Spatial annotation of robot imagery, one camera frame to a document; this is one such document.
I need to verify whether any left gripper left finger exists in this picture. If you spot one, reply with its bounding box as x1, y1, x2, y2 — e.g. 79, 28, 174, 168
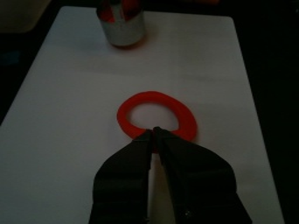
88, 129, 155, 224

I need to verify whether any red dough ring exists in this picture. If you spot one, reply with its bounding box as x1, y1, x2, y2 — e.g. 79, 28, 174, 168
116, 90, 199, 144

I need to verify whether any beige container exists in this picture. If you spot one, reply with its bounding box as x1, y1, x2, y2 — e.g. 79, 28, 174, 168
0, 0, 52, 33

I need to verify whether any round metal dough cutter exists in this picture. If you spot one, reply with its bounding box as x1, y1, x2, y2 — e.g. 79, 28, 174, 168
96, 0, 148, 48

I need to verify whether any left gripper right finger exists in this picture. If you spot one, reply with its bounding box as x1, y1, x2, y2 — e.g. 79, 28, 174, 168
153, 126, 252, 224

